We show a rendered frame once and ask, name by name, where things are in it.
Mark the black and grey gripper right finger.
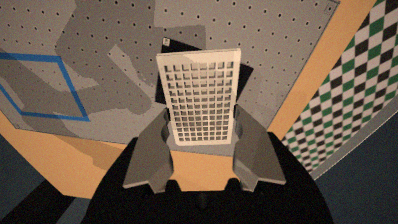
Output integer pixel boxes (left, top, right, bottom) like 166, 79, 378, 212
232, 104, 334, 224

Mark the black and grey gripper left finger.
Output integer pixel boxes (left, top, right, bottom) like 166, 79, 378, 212
83, 107, 174, 224

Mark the blue rectangular tape outline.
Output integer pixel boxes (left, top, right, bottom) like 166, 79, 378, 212
0, 52, 90, 122

